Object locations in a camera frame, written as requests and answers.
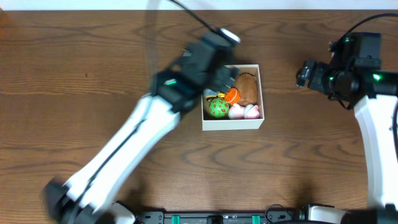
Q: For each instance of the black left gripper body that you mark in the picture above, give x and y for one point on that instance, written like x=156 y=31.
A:
x=226 y=78

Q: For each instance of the orange ridged toy ball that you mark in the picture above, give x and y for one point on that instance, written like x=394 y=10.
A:
x=232 y=96

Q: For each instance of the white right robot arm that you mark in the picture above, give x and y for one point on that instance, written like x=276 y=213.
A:
x=372 y=94

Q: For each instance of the brown plush toy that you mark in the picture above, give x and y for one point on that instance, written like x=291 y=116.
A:
x=247 y=86

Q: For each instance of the pink toy duck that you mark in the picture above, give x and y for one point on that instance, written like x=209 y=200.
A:
x=244 y=112

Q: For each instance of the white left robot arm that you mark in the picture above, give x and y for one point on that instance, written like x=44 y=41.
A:
x=88 y=195

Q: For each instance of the yellow grey toy truck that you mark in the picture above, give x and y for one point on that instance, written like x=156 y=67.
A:
x=209 y=95

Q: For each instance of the white cardboard box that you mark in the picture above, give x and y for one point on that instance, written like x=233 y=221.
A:
x=209 y=123

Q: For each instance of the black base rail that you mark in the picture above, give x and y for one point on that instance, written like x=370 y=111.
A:
x=271 y=215

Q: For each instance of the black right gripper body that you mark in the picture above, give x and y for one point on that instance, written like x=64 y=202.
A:
x=326 y=79

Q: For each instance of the green numbered ball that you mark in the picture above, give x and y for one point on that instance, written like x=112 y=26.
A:
x=218 y=108

